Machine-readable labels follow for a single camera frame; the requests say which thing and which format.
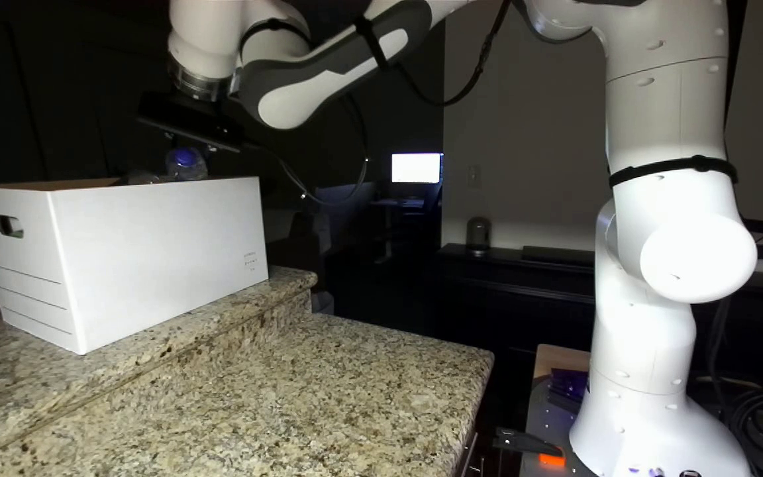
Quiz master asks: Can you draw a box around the clear water bottle blue cap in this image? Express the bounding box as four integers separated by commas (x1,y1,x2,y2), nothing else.
165,144,213,182

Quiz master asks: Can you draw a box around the robot base table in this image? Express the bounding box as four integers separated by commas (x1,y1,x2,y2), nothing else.
491,341,600,477

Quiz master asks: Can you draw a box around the white cardboard box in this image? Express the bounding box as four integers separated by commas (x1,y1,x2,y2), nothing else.
0,172,273,357

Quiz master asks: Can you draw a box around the dark office chair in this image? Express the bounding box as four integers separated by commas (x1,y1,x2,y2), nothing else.
310,180,377,261

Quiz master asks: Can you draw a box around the lit computer monitor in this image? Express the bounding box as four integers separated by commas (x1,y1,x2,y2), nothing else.
388,149,449,189

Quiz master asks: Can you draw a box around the small dark speaker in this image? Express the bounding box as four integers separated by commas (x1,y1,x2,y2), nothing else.
467,214,494,257

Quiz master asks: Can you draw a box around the black low cabinet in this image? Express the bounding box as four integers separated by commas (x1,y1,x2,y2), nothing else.
432,241,763,375

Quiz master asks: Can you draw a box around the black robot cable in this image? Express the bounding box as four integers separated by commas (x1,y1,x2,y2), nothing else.
283,0,519,202

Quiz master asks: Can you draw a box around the black strap band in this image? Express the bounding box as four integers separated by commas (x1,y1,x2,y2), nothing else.
608,153,742,189

